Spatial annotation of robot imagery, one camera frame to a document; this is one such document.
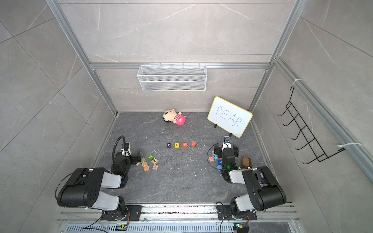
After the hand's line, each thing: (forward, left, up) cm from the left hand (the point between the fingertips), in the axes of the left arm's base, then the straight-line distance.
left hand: (133, 148), depth 92 cm
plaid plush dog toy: (-10, -72, -5) cm, 73 cm away
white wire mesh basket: (+42, -26, +24) cm, 55 cm away
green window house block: (-7, -7, -3) cm, 10 cm away
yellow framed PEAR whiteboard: (+20, -65, +5) cm, 69 cm away
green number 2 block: (-5, -11, -5) cm, 13 cm away
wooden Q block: (-12, -9, -4) cm, 16 cm away
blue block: (-12, -55, -6) cm, 57 cm away
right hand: (0, -61, +2) cm, 61 cm away
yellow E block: (+3, -28, -4) cm, 28 cm away
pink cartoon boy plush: (+28, -23, 0) cm, 36 cm away
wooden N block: (-9, -7, -5) cm, 13 cm away
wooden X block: (-11, -14, -5) cm, 19 cm away
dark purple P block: (+4, -22, -4) cm, 23 cm away
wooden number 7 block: (-7, -14, -5) cm, 16 cm away
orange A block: (+4, -34, -5) cm, 34 cm away
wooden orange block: (-6, -51, -7) cm, 52 cm away
